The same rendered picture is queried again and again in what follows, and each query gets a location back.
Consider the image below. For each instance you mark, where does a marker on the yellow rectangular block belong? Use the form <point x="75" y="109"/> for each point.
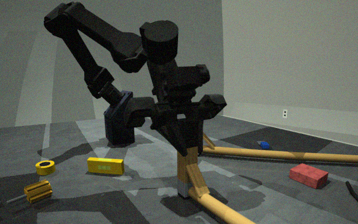
<point x="106" y="165"/>

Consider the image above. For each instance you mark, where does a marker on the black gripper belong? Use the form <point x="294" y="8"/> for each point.
<point x="163" y="114"/>

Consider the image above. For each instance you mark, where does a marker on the yellow ring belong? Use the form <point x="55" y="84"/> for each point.
<point x="45" y="167"/>

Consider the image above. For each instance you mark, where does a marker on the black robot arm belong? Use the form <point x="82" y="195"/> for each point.
<point x="157" y="46"/>

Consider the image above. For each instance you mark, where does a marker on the red rectangular block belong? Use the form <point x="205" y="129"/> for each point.
<point x="308" y="175"/>

